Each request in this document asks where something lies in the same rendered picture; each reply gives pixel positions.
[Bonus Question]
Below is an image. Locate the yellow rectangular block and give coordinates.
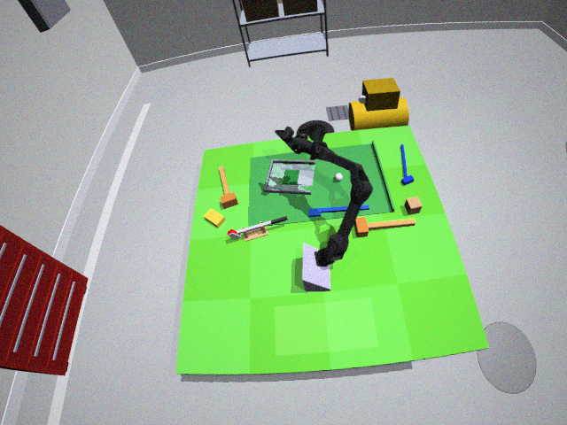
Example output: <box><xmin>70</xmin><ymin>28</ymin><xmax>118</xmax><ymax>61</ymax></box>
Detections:
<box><xmin>204</xmin><ymin>208</ymin><xmax>226</xmax><ymax>228</ymax></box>

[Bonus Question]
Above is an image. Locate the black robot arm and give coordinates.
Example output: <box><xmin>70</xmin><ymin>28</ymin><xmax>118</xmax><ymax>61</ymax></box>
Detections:
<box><xmin>297</xmin><ymin>124</ymin><xmax>373</xmax><ymax>267</ymax></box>

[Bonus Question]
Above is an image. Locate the tan block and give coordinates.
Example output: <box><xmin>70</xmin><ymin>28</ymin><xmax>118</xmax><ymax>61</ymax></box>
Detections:
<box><xmin>404</xmin><ymin>197</ymin><xmax>422</xmax><ymax>215</ymax></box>

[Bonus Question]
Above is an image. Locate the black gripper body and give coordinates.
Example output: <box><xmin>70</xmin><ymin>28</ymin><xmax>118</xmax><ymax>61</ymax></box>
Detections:
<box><xmin>281</xmin><ymin>126</ymin><xmax>307</xmax><ymax>154</ymax></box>

